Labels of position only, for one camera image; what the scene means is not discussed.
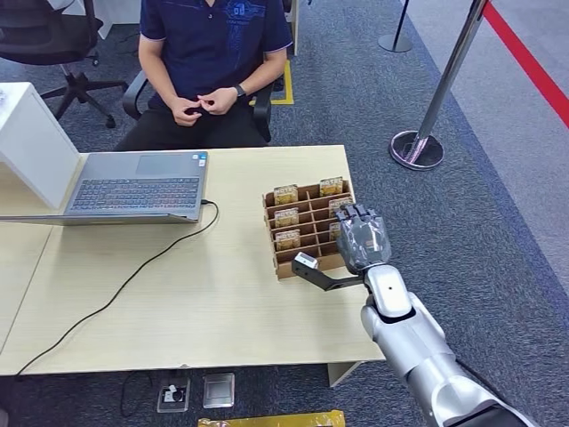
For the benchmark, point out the white box stand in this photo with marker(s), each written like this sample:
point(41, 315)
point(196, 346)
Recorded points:
point(31, 153)

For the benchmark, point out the red barrier belt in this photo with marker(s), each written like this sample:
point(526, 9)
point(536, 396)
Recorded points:
point(529, 65)

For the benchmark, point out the gold metal floor strip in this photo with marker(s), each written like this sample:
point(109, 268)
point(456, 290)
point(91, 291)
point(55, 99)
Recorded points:
point(275, 420)

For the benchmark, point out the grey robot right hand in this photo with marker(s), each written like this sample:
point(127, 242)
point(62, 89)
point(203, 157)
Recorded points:
point(364, 244)

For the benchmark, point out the person's left forearm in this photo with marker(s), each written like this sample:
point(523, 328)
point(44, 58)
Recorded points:
point(264, 73)

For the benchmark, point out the person's right hand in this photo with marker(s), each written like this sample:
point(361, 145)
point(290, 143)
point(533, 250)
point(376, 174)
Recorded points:
point(184, 112)

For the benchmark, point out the floor socket with plug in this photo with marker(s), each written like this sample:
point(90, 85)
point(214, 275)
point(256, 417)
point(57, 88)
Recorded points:
point(173, 395)

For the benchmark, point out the black swivel office chair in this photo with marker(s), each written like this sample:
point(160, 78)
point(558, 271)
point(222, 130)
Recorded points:
point(53, 35)

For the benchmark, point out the dark stanchion post with base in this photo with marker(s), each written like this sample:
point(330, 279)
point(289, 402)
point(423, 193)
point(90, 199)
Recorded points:
point(395, 41)

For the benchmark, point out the black wristwatch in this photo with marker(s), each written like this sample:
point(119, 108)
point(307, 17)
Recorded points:
point(240, 91)

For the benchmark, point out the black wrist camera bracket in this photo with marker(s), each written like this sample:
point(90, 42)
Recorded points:
point(327, 281)

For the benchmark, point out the person's right forearm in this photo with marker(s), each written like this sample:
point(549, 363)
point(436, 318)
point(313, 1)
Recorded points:
point(158, 73)

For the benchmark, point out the grey open laptop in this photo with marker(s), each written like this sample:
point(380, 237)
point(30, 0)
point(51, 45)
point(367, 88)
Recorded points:
point(133, 191)

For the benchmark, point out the chrome stanchion post with base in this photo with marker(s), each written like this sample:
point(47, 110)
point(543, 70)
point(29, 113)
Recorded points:
point(444, 82)

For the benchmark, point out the gold patterned card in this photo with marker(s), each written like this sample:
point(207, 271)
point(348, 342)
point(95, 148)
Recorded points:
point(287, 240)
point(334, 231)
point(286, 194)
point(287, 217)
point(339, 204)
point(331, 186)

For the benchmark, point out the beige desk leg panel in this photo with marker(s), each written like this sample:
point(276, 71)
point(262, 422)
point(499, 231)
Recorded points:
point(339, 372)

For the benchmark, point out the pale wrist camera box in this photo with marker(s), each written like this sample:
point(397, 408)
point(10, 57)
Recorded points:
point(306, 260)

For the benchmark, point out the person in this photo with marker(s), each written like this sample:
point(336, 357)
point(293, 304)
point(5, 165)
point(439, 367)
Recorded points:
point(209, 41)

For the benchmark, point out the brown cardboard card holder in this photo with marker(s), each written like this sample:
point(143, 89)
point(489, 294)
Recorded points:
point(306, 227)

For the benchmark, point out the silver floor socket cover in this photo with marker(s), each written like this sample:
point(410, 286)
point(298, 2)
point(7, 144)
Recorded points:
point(219, 391)

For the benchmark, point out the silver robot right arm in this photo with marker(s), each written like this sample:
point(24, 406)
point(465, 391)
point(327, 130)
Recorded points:
point(422, 348)

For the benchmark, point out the white table leg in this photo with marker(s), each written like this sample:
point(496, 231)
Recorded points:
point(294, 26)

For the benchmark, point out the person's left hand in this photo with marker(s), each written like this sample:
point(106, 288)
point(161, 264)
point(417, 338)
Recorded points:
point(219, 101)

